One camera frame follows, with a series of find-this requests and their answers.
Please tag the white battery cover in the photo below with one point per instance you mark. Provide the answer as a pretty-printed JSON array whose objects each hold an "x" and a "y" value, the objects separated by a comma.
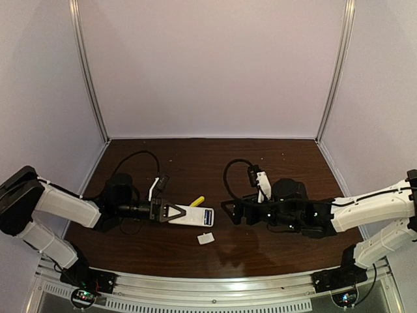
[{"x": 205, "y": 238}]

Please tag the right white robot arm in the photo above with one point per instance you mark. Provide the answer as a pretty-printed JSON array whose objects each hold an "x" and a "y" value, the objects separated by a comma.
[{"x": 325, "y": 218}]

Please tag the aluminium frame post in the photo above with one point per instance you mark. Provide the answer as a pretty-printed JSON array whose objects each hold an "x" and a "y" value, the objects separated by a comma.
[
  {"x": 343, "y": 48},
  {"x": 75, "y": 15}
]

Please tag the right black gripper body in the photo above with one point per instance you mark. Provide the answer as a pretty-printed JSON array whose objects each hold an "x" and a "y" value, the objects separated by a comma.
[{"x": 249, "y": 210}]

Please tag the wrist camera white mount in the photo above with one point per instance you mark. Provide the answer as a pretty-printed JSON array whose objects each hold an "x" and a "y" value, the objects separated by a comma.
[
  {"x": 259, "y": 180},
  {"x": 158, "y": 186}
]

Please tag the right aluminium frame post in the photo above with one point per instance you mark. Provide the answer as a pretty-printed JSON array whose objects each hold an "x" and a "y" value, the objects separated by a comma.
[{"x": 343, "y": 48}]

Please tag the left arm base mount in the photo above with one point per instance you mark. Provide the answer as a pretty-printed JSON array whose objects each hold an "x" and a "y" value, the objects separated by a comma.
[{"x": 90, "y": 285}]

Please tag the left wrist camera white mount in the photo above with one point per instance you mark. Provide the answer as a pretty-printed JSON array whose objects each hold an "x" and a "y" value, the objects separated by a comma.
[{"x": 158, "y": 186}]

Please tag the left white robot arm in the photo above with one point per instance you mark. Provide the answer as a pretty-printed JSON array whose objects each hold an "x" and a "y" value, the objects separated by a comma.
[{"x": 25, "y": 193}]

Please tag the white remote control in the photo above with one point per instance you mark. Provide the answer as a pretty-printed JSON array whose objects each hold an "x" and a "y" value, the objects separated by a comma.
[{"x": 194, "y": 216}]

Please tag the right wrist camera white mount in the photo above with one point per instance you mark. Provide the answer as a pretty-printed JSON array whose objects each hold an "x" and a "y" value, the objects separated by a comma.
[{"x": 259, "y": 180}]

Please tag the yellow handled screwdriver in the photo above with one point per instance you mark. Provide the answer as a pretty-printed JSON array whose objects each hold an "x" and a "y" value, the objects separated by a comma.
[{"x": 198, "y": 201}]

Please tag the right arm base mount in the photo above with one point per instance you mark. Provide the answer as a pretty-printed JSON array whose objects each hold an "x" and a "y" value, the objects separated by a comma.
[{"x": 341, "y": 282}]

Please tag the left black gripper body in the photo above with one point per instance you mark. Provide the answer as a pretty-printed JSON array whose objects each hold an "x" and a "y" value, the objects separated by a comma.
[{"x": 154, "y": 210}]

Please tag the left aluminium frame post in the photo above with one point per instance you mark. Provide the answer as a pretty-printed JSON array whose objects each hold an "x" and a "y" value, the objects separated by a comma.
[{"x": 75, "y": 15}]

